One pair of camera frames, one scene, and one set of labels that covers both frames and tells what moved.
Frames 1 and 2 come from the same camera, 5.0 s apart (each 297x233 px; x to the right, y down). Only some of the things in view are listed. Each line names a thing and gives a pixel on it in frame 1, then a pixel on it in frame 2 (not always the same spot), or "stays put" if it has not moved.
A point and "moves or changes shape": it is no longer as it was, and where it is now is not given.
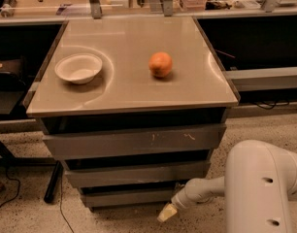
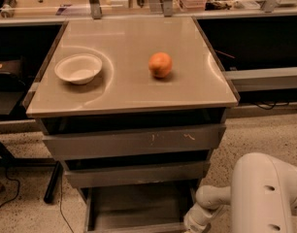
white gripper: [180, 200] → [193, 223]
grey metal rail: [267, 79] stays put
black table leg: [54, 181] stays put
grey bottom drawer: [130, 197] moves or changes shape
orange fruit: [160, 64] stays put
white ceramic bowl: [79, 68] stays put
